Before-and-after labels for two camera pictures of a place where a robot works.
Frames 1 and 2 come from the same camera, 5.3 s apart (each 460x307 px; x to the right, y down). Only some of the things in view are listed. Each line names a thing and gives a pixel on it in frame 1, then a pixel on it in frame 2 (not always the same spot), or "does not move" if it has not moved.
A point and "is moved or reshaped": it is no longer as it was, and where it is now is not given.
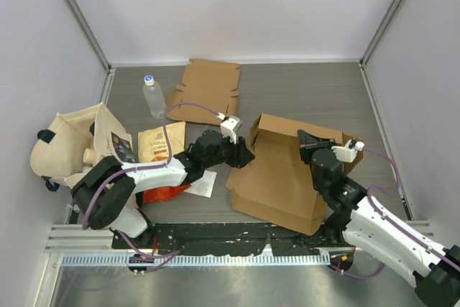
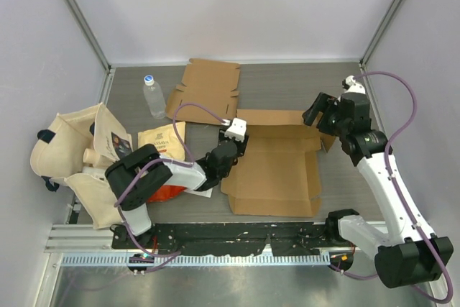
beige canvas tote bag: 57,156 does not move
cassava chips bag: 152,147 does not move
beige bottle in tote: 91,157 does not move
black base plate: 247,239 does not move
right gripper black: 307,143 to 325,103
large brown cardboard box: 277,184 is moved or reshaped
